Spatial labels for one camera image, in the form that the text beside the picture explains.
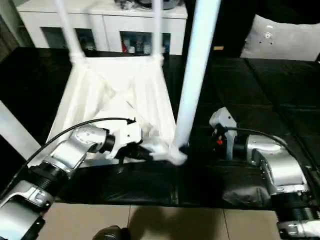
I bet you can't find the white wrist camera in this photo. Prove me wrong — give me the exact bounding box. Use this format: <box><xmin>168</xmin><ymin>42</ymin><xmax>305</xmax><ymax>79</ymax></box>
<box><xmin>107</xmin><ymin>120</ymin><xmax>142</xmax><ymax>160</ymax></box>
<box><xmin>209</xmin><ymin>107</ymin><xmax>237</xmax><ymax>161</ymax></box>

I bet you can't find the black robot foot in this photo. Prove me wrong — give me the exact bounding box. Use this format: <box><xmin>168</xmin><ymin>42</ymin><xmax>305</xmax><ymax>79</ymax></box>
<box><xmin>94</xmin><ymin>226</ymin><xmax>132</xmax><ymax>240</ymax></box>

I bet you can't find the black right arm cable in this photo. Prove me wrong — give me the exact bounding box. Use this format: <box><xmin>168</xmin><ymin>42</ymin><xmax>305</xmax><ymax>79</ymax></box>
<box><xmin>222</xmin><ymin>127</ymin><xmax>291</xmax><ymax>151</ymax></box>

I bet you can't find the white plastic table leg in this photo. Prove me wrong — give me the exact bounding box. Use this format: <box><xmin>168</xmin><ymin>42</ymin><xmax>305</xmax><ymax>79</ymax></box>
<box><xmin>151</xmin><ymin>0</ymin><xmax>163</xmax><ymax>61</ymax></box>
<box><xmin>52</xmin><ymin>0</ymin><xmax>85</xmax><ymax>61</ymax></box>
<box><xmin>171</xmin><ymin>0</ymin><xmax>222</xmax><ymax>151</ymax></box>
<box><xmin>0</xmin><ymin>100</ymin><xmax>43</xmax><ymax>161</ymax></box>

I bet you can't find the white glass-door cabinet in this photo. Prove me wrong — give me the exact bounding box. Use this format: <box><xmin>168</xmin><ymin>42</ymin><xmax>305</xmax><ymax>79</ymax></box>
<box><xmin>16</xmin><ymin>0</ymin><xmax>188</xmax><ymax>55</ymax></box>

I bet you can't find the grey carry case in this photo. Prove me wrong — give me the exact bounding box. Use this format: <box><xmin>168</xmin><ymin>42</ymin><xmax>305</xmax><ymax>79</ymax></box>
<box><xmin>115</xmin><ymin>0</ymin><xmax>186</xmax><ymax>11</ymax></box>

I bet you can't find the grey curtain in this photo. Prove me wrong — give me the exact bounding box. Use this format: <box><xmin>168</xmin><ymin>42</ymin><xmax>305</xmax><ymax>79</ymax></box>
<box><xmin>0</xmin><ymin>15</ymin><xmax>21</xmax><ymax>61</ymax></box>

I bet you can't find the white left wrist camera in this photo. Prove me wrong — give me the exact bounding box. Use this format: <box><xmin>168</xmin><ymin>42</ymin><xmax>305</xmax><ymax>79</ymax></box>
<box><xmin>107</xmin><ymin>120</ymin><xmax>142</xmax><ymax>160</ymax></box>

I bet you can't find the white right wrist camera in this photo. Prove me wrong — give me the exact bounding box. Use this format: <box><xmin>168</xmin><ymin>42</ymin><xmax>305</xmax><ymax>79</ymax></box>
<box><xmin>209</xmin><ymin>107</ymin><xmax>237</xmax><ymax>161</ymax></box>

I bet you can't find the black table mat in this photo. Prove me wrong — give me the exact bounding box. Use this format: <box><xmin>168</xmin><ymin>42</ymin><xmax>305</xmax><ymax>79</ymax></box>
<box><xmin>0</xmin><ymin>46</ymin><xmax>320</xmax><ymax>208</ymax></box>

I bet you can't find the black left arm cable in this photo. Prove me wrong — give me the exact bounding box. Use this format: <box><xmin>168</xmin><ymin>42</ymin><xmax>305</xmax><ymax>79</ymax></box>
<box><xmin>0</xmin><ymin>117</ymin><xmax>137</xmax><ymax>198</ymax></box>

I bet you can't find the black tall cabinet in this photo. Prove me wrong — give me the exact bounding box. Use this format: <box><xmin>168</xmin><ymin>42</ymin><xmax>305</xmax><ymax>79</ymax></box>
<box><xmin>186</xmin><ymin>0</ymin><xmax>320</xmax><ymax>58</ymax></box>

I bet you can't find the light grey cushion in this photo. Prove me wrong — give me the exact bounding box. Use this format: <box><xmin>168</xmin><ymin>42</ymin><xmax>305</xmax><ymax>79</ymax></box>
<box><xmin>241</xmin><ymin>14</ymin><xmax>320</xmax><ymax>62</ymax></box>

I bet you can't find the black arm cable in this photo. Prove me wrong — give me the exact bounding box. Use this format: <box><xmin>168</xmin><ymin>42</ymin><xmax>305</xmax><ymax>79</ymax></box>
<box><xmin>0</xmin><ymin>117</ymin><xmax>137</xmax><ymax>198</ymax></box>
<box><xmin>222</xmin><ymin>127</ymin><xmax>291</xmax><ymax>151</ymax></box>

